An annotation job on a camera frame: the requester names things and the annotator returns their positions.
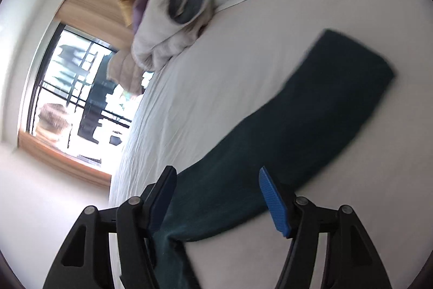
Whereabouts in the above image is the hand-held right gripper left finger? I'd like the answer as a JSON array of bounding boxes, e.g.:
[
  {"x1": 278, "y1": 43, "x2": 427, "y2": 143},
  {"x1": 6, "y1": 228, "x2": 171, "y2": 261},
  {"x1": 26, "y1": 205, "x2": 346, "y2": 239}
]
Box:
[{"x1": 42, "y1": 166, "x2": 178, "y2": 289}]

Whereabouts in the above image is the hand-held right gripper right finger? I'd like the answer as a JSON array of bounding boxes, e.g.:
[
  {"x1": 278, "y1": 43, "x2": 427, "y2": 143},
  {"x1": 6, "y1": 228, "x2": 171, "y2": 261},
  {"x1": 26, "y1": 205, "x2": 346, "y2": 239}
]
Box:
[{"x1": 259, "y1": 166, "x2": 393, "y2": 289}]

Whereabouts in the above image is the dark green knit garment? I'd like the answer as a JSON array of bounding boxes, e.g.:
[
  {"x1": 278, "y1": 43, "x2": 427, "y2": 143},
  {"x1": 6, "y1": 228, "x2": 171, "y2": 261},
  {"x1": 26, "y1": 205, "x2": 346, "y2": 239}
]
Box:
[{"x1": 145, "y1": 29, "x2": 396, "y2": 289}]

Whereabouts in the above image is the dark hanging garment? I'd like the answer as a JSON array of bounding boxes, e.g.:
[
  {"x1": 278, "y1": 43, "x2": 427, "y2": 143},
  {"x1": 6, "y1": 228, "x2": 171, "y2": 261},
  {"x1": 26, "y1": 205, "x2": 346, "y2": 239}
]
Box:
[{"x1": 77, "y1": 72, "x2": 120, "y2": 145}]

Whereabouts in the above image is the white bed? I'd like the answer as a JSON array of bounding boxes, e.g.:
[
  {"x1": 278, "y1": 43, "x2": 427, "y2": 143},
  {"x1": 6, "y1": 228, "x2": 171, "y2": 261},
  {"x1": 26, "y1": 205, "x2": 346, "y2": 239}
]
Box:
[{"x1": 108, "y1": 0, "x2": 433, "y2": 289}]

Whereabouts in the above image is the beige puffer jacket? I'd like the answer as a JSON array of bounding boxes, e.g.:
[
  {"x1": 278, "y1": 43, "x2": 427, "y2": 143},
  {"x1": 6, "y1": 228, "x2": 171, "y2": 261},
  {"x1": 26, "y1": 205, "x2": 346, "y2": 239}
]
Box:
[{"x1": 107, "y1": 50, "x2": 155, "y2": 96}]

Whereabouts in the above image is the black framed window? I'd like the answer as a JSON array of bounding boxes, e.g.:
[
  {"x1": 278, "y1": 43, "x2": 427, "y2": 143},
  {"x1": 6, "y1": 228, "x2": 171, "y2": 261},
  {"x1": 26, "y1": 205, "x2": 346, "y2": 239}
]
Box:
[{"x1": 24, "y1": 23, "x2": 157, "y2": 172}]

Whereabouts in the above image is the grey and blue folded quilt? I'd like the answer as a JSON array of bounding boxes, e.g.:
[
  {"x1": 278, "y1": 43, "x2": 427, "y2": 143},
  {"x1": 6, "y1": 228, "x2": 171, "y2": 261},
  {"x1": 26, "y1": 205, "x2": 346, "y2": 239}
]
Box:
[{"x1": 132, "y1": 0, "x2": 231, "y2": 70}]

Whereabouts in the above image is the purple cloth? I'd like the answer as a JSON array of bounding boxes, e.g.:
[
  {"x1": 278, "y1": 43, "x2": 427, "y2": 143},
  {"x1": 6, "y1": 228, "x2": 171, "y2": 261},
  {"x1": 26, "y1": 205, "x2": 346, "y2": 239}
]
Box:
[{"x1": 132, "y1": 0, "x2": 160, "y2": 33}]

